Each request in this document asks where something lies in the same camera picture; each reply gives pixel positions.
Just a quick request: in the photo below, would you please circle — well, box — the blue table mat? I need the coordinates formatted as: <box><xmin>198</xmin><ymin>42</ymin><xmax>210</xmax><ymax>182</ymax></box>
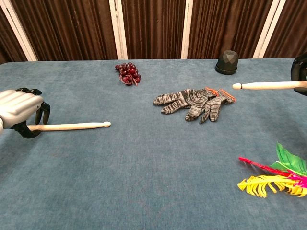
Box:
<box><xmin>0</xmin><ymin>57</ymin><xmax>307</xmax><ymax>230</ymax></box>

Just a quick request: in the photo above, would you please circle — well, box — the wooden drumstick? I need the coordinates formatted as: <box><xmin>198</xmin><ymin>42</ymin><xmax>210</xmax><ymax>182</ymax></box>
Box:
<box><xmin>232</xmin><ymin>80</ymin><xmax>307</xmax><ymax>91</ymax></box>
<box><xmin>27</xmin><ymin>121</ymin><xmax>112</xmax><ymax>132</ymax></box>

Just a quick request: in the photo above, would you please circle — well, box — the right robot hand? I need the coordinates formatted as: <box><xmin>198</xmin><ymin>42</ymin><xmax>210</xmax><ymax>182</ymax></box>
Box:
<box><xmin>290</xmin><ymin>53</ymin><xmax>307</xmax><ymax>95</ymax></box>

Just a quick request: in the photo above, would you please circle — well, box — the black faceted cup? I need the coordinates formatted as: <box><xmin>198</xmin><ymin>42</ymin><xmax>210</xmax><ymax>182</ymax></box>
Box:
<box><xmin>214</xmin><ymin>50</ymin><xmax>239</xmax><ymax>75</ymax></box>

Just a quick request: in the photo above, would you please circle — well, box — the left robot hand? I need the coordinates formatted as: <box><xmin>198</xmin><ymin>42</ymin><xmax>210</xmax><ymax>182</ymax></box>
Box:
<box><xmin>0</xmin><ymin>87</ymin><xmax>51</xmax><ymax>139</ymax></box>

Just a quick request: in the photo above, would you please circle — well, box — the brown curtain folding screen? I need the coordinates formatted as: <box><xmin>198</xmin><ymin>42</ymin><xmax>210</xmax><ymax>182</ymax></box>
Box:
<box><xmin>0</xmin><ymin>0</ymin><xmax>307</xmax><ymax>63</ymax></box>

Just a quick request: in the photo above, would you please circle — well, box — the colourful feather shuttlecock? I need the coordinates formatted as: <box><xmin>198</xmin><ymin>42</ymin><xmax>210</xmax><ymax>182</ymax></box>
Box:
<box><xmin>237</xmin><ymin>141</ymin><xmax>307</xmax><ymax>198</ymax></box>

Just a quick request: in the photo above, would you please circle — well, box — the grey striped knit glove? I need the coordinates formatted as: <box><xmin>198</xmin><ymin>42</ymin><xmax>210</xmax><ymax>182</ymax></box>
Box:
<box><xmin>153</xmin><ymin>87</ymin><xmax>218</xmax><ymax>115</ymax></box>
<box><xmin>184</xmin><ymin>89</ymin><xmax>237</xmax><ymax>124</ymax></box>

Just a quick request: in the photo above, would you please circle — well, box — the red grape bunch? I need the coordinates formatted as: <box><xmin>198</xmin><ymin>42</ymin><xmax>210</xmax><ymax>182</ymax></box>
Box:
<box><xmin>115</xmin><ymin>62</ymin><xmax>142</xmax><ymax>87</ymax></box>

